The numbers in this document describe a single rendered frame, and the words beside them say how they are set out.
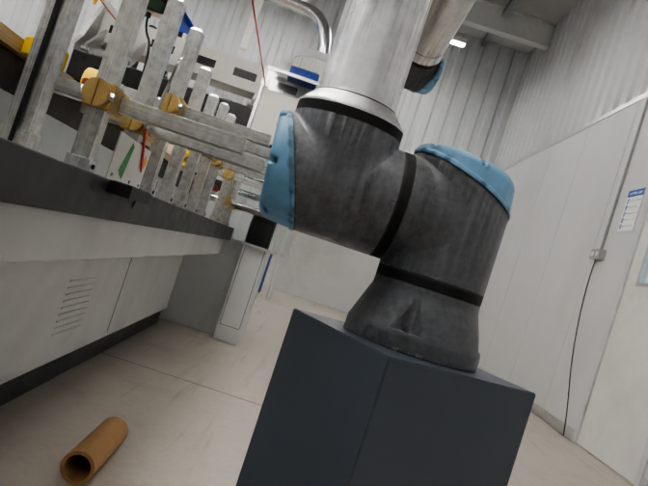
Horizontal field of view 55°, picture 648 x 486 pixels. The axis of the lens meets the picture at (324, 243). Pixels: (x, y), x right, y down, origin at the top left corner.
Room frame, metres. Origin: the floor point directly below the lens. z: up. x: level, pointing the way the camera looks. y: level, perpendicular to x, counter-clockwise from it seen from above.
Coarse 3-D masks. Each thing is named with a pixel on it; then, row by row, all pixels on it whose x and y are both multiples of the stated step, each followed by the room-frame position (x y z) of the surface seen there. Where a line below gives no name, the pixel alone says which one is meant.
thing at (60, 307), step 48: (0, 48) 1.13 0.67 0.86; (0, 96) 1.18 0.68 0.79; (48, 144) 1.46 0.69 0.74; (0, 288) 1.47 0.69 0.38; (48, 288) 1.77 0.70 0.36; (96, 288) 2.24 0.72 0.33; (144, 288) 3.03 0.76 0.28; (0, 336) 1.56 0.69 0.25; (48, 336) 1.91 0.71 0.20; (96, 336) 2.46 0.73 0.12; (0, 384) 1.66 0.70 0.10
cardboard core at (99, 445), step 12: (108, 420) 1.73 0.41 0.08; (120, 420) 1.75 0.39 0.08; (96, 432) 1.62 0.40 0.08; (108, 432) 1.64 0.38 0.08; (120, 432) 1.70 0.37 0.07; (84, 444) 1.52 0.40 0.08; (96, 444) 1.54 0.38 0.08; (108, 444) 1.60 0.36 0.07; (120, 444) 1.70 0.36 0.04; (72, 456) 1.53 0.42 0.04; (84, 456) 1.47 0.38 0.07; (96, 456) 1.50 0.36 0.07; (108, 456) 1.59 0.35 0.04; (60, 468) 1.47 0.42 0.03; (72, 468) 1.52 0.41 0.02; (84, 468) 1.55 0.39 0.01; (96, 468) 1.49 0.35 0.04; (72, 480) 1.47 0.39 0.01; (84, 480) 1.47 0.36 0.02
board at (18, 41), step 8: (0, 24) 1.07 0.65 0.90; (0, 32) 1.08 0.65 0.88; (8, 32) 1.11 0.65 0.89; (0, 40) 1.10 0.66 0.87; (8, 40) 1.11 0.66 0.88; (16, 40) 1.14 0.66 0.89; (8, 48) 1.15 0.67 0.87; (16, 48) 1.15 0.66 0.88; (64, 72) 1.38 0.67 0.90; (72, 80) 1.43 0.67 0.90; (120, 128) 1.92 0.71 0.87; (168, 160) 2.58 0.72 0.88
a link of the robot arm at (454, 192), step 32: (416, 160) 0.81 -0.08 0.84; (448, 160) 0.80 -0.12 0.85; (480, 160) 0.79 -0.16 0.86; (416, 192) 0.78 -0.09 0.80; (448, 192) 0.79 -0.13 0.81; (480, 192) 0.79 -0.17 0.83; (512, 192) 0.82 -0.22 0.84; (416, 224) 0.79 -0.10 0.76; (448, 224) 0.79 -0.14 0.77; (480, 224) 0.79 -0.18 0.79; (384, 256) 0.83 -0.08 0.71; (416, 256) 0.80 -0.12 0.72; (448, 256) 0.79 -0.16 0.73; (480, 256) 0.80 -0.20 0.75; (480, 288) 0.82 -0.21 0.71
